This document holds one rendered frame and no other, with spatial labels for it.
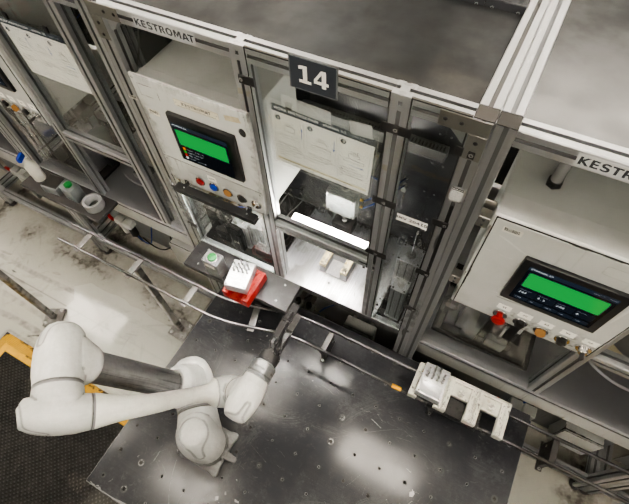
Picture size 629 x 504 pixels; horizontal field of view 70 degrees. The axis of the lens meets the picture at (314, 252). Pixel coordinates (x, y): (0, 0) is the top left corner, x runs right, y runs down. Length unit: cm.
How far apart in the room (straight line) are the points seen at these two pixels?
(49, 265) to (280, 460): 230
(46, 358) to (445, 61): 129
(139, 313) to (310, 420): 156
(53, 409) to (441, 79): 127
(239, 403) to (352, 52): 109
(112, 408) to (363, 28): 122
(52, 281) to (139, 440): 171
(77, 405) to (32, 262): 238
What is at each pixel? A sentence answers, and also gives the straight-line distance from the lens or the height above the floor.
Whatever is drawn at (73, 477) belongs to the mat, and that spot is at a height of 1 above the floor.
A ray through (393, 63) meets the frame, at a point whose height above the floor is 201.
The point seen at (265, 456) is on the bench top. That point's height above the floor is 68.
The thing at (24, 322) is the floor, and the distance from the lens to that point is 350.
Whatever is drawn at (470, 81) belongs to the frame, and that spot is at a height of 201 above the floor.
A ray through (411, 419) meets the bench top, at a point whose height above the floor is 68.
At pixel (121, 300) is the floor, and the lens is 325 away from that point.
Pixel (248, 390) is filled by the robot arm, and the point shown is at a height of 117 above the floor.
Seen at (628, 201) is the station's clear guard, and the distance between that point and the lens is 110.
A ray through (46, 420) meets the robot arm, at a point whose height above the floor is 145.
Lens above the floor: 265
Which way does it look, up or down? 58 degrees down
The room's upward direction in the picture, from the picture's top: 3 degrees counter-clockwise
